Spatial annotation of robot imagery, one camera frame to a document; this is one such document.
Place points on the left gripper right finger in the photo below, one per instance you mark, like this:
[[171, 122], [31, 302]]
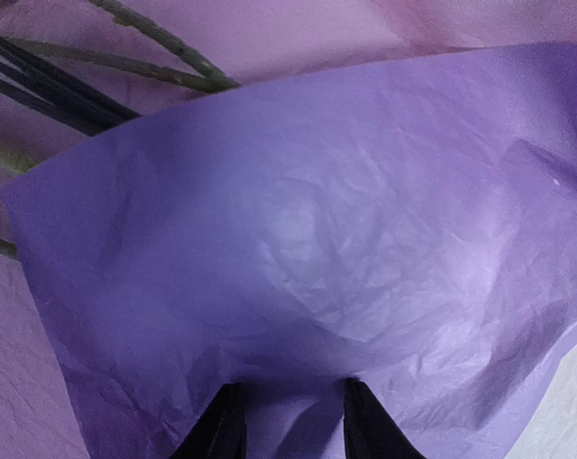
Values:
[[369, 431]]

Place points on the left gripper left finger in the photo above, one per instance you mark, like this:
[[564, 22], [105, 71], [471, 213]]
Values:
[[221, 431]]

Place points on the purple wrapping paper sheet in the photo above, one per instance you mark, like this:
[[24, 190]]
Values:
[[390, 194]]

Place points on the yellow fake flower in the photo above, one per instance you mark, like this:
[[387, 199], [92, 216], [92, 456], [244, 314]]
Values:
[[15, 162]]

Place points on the pink fake rose stems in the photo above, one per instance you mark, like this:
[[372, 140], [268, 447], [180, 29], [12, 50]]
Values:
[[163, 52]]

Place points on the blue fake flower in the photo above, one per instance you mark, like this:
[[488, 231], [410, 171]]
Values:
[[41, 86]]

